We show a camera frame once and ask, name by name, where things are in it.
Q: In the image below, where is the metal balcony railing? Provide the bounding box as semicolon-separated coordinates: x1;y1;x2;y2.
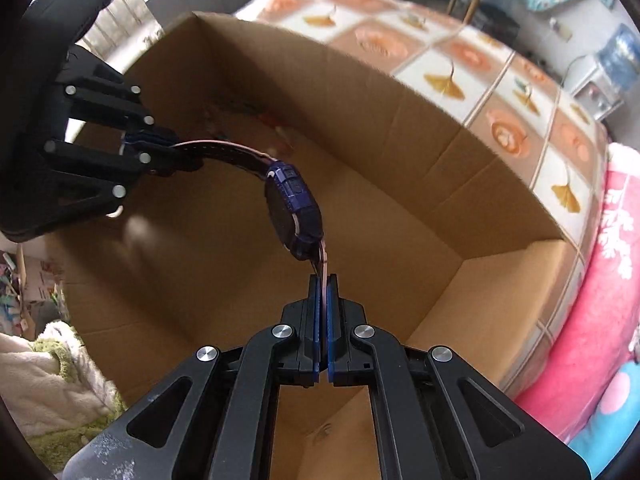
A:
85;0;166;61

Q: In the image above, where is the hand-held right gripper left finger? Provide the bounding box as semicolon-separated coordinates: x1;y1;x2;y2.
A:
62;274;328;480

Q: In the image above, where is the cardboard box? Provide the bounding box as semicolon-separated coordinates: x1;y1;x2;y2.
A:
45;10;583;480

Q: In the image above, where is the white water dispenser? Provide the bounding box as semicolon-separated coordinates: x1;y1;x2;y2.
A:
575;57;626;121

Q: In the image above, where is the ginkgo print bed sheet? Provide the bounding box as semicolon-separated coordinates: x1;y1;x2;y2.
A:
235;0;616;401

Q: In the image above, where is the pink floral blanket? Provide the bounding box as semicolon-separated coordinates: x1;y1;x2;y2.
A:
512;142;640;478

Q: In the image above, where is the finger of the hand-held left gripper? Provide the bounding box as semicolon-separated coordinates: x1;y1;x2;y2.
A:
42;137;206;218
52;45;181;148

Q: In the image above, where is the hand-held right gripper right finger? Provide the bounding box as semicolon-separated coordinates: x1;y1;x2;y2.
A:
325;274;593;480

